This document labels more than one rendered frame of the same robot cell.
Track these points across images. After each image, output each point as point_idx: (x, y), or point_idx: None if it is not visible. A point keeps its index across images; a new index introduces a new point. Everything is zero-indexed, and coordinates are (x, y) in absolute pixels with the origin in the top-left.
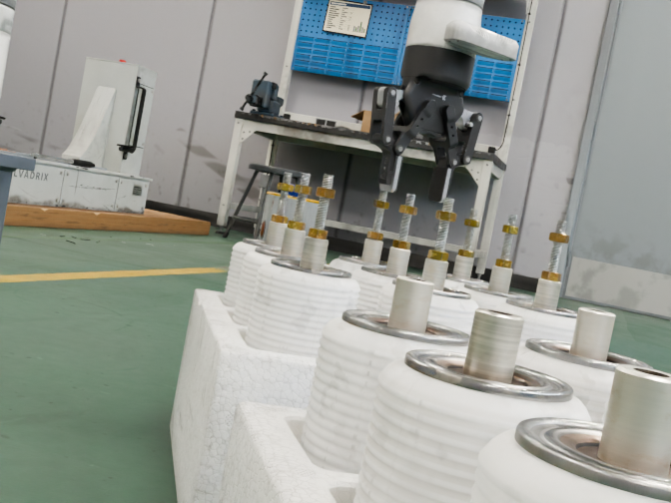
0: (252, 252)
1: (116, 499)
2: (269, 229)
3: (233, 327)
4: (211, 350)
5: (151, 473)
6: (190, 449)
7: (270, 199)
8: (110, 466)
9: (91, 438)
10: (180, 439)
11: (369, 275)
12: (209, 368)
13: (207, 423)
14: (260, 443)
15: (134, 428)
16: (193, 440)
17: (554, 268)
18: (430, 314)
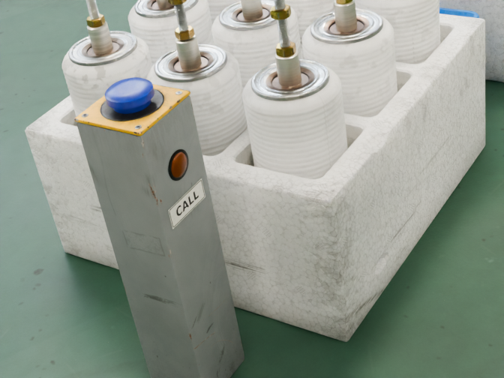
0: (386, 30)
1: (495, 209)
2: (298, 61)
3: (427, 62)
4: (462, 58)
5: (439, 245)
6: (457, 142)
7: (174, 115)
8: (473, 258)
9: (463, 316)
10: (417, 214)
11: (292, 10)
12: (466, 65)
13: (484, 67)
14: None
15: (395, 341)
16: (460, 128)
17: None
18: None
